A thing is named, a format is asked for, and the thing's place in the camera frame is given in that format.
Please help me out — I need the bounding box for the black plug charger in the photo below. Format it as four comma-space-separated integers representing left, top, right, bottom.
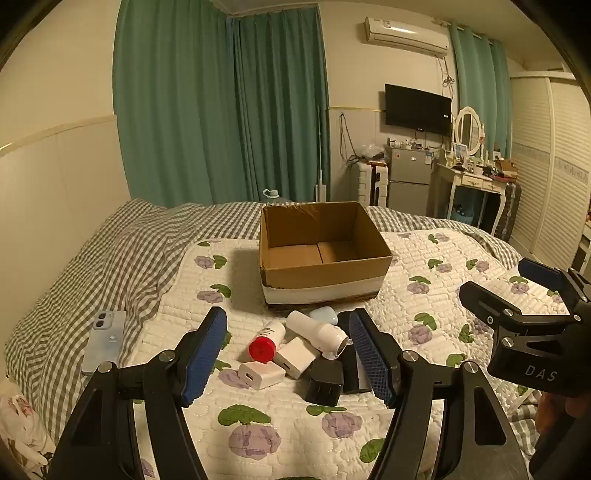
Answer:
304, 357, 345, 407

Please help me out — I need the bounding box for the dark suitcase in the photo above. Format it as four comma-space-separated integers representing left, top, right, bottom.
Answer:
498, 181, 523, 241

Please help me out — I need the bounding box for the green curtain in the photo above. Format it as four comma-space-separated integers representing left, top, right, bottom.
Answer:
226, 6, 331, 204
113, 0, 238, 208

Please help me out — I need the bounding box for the white oval mirror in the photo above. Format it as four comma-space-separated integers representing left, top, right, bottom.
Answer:
454, 106, 487, 158

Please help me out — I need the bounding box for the teal curtain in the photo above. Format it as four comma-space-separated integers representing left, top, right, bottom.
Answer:
450, 21, 513, 161

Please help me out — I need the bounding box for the grey checked bed sheet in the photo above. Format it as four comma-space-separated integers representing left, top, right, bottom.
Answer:
4, 198, 544, 480

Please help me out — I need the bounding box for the white cylindrical device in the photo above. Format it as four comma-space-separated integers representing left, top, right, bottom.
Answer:
285, 310, 350, 361

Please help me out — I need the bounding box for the white plastic bag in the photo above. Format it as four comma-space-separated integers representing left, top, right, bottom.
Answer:
0, 391, 57, 477

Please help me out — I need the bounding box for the white air conditioner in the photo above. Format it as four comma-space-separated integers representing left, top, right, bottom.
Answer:
360, 17, 450, 57

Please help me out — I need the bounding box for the white suitcase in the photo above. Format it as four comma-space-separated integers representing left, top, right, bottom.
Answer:
356, 160, 390, 208

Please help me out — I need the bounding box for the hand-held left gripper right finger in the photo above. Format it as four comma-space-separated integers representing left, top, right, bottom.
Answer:
348, 308, 532, 480

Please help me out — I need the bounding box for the black wall television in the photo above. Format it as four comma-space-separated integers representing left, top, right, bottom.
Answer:
385, 84, 452, 137

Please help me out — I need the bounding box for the black rectangular box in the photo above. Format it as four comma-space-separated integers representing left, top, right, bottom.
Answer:
342, 342, 373, 394

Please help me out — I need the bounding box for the black wall cable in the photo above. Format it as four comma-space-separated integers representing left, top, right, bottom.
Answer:
339, 113, 360, 166

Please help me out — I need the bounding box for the white slatted wardrobe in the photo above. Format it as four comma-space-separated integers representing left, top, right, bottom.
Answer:
509, 69, 591, 274

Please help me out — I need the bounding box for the white floral quilt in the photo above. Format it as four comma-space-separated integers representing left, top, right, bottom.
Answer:
124, 227, 575, 480

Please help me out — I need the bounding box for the white dressing table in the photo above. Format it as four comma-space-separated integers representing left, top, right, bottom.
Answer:
431, 161, 507, 239

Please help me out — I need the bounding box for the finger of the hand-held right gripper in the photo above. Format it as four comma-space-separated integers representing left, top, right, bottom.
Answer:
458, 280, 581, 348
517, 258, 591, 320

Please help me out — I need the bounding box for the white bottle with red cap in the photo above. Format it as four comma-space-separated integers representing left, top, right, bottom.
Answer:
248, 320, 287, 364

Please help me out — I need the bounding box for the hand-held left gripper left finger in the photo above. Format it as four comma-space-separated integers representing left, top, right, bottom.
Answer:
46, 306, 229, 480

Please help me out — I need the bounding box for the light blue smartphone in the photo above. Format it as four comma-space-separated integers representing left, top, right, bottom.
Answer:
82, 310, 128, 376

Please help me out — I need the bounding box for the silver small fridge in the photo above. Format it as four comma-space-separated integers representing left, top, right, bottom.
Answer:
386, 146, 437, 216

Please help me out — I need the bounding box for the cardboard box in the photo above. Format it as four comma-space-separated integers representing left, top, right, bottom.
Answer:
259, 201, 393, 318

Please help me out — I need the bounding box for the white block charger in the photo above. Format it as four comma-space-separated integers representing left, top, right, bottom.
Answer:
276, 337, 321, 380

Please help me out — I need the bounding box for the person's right hand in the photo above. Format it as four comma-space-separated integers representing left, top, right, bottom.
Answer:
536, 391, 591, 437

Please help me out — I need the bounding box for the light blue earbuds case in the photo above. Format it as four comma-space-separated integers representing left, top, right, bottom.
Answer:
309, 306, 341, 324

